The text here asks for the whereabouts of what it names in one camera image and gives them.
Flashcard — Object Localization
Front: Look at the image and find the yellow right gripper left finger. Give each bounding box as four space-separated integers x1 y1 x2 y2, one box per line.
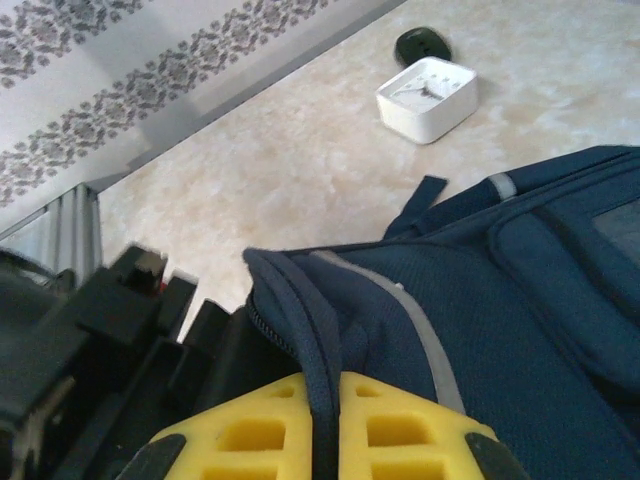
119 371 322 480

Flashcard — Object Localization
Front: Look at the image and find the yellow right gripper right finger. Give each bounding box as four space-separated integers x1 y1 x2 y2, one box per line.
338 371 532 480

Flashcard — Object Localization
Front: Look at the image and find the navy blue backpack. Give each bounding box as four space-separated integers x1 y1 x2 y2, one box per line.
242 144 640 480

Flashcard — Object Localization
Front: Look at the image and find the white square alarm clock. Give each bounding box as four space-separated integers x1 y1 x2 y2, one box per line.
375 56 479 147

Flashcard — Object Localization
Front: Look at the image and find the black computer mouse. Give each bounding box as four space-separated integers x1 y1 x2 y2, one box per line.
393 25 454 69

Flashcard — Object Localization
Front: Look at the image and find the aluminium front rail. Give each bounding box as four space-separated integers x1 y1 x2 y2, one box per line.
0 183 104 284

